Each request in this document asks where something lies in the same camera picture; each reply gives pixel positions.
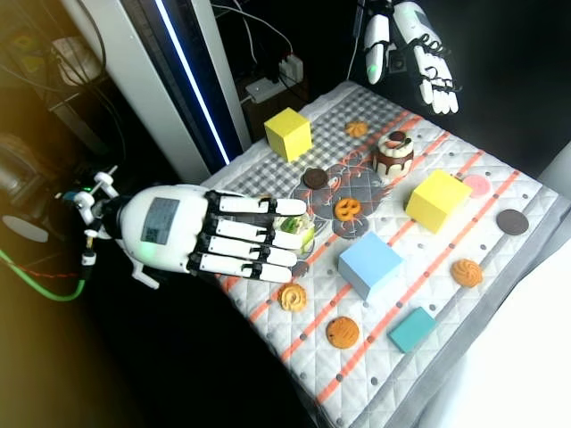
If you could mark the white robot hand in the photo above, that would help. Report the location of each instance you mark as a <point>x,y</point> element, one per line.
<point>408,18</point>
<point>160,223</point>

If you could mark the green toy cake with kiwi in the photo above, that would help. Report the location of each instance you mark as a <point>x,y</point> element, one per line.
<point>300,232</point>

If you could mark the chocolate toy cake with strawberry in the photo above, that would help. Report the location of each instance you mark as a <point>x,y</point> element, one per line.
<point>392,160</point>

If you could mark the yellow foam cube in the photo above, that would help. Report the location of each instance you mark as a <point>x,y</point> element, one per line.
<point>287,134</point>
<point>435,203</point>

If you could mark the blue foam cube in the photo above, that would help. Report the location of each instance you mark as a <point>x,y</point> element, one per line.
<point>368,267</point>

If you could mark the orange flower-shaped cookie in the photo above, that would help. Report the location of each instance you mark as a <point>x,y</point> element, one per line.
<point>357,129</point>

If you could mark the white plug adapter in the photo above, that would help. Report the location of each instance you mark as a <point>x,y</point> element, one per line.
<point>291,67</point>

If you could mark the white round disc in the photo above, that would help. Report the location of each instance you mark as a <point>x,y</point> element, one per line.
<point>24,228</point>

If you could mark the golden swirl cookie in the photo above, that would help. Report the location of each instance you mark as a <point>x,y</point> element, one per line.
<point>467,273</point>
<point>293,297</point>

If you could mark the white column with blue light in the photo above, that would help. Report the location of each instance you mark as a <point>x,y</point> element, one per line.
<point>134,67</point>

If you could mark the chocolate sandwich cookie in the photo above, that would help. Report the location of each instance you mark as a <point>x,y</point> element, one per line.
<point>316,178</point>

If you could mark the pink sandwich cookie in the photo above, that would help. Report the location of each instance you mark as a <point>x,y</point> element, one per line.
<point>478,185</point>

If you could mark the orange pretzel cookie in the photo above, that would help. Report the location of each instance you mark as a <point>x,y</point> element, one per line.
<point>347,209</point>

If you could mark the chocolate chip cookie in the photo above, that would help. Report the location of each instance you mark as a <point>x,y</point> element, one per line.
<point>342,332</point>

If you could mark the plain dark brown round cookie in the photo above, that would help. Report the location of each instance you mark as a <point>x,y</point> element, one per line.
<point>513,221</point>

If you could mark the teal foam block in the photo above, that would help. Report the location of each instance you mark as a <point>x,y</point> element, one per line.
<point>412,330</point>

